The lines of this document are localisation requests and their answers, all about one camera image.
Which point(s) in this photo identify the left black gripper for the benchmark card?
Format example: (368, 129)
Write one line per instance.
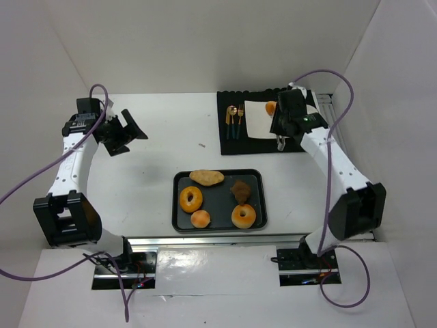
(118, 133)

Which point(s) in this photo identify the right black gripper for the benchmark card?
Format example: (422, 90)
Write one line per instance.
(280, 137)

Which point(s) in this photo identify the small glossy bread roll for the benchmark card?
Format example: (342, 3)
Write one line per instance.
(270, 108)

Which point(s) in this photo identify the metal tongs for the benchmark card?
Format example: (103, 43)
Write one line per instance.
(281, 142)

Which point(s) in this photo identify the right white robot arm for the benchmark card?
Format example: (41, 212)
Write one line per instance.
(220, 164)

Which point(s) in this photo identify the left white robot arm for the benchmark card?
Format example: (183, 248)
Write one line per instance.
(65, 215)

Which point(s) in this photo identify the oblong pale bread loaf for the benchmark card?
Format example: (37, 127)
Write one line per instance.
(206, 178)

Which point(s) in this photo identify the black placemat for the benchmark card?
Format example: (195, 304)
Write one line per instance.
(244, 144)

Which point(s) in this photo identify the brown croissant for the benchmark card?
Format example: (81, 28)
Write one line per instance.
(241, 192)

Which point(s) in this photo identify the orange glazed donut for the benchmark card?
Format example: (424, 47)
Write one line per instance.
(191, 199)

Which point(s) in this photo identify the black baking tray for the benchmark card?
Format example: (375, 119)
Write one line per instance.
(219, 202)

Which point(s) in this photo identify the round golden bun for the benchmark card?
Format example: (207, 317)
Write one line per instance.
(200, 219)

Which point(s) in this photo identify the gold fork green handle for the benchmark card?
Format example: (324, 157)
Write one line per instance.
(240, 113)

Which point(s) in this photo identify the gold spoon green handle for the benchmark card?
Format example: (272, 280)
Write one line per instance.
(233, 113)

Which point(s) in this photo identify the gold knife green handle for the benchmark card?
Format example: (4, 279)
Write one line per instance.
(227, 122)

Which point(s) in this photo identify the aluminium rail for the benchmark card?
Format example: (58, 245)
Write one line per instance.
(218, 240)

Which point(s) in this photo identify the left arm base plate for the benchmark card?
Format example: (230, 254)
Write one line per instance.
(139, 274)

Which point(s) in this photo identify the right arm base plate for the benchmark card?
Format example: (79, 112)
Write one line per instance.
(294, 271)

